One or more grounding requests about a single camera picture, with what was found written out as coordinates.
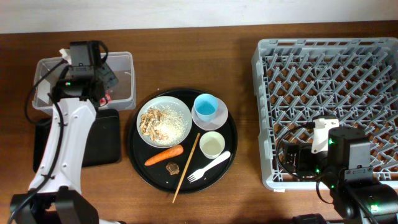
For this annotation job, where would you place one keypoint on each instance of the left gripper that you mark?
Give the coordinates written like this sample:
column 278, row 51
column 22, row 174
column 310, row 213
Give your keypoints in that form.
column 112, row 79

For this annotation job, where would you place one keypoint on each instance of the orange carrot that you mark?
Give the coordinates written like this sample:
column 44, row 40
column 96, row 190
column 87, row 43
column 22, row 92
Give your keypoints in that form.
column 167, row 154

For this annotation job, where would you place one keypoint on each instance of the white rice pile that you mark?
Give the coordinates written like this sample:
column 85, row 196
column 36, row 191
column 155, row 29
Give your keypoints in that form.
column 171, row 126

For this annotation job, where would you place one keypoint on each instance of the clear plastic waste bin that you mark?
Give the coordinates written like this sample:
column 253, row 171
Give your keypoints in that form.
column 123, row 95

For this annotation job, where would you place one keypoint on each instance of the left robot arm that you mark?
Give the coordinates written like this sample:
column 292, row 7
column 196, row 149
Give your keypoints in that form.
column 54, row 194

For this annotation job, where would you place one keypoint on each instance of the grey dishwasher rack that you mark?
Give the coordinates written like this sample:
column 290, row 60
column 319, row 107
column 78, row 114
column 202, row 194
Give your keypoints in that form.
column 296, row 80

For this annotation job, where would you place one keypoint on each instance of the grey plate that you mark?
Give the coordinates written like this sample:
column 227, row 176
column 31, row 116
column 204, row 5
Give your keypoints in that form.
column 161, row 101

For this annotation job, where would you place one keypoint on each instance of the white plastic fork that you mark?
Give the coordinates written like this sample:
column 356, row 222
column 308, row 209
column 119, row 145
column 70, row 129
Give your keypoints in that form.
column 198, row 174

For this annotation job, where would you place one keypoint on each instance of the black rectangular tray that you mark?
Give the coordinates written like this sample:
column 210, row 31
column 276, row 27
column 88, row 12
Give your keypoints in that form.
column 103, row 145

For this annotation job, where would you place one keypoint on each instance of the blue plastic cup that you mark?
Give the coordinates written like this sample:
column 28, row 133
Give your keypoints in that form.
column 205, row 106

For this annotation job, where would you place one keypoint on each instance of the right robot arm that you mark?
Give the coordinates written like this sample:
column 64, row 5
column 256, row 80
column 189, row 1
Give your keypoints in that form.
column 345, row 169

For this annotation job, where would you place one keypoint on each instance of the white saucer plate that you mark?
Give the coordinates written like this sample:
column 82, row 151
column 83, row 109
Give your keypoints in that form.
column 221, row 117

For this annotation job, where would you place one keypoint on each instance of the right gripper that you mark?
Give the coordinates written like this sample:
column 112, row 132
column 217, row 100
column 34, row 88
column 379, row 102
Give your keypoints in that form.
column 303, row 152

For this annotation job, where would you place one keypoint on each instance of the red snack wrapper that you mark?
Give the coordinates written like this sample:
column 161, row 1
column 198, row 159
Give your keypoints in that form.
column 105, row 100

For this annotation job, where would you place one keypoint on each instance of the brown food scrap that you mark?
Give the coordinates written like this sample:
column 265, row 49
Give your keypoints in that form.
column 173, row 168

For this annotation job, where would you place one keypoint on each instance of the small white cup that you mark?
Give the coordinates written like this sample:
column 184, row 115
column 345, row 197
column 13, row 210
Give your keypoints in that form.
column 212, row 144

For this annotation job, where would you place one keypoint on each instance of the wooden chopstick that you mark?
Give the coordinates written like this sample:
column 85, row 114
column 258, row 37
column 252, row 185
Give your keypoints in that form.
column 186, row 168

